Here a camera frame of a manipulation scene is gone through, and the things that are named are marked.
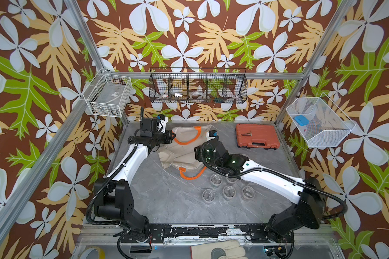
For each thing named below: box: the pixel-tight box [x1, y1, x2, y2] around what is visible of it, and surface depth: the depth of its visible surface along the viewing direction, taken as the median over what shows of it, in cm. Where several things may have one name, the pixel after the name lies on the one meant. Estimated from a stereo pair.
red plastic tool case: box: [235, 123, 281, 151], surface depth 107 cm
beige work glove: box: [190, 240, 249, 259], surface depth 71 cm
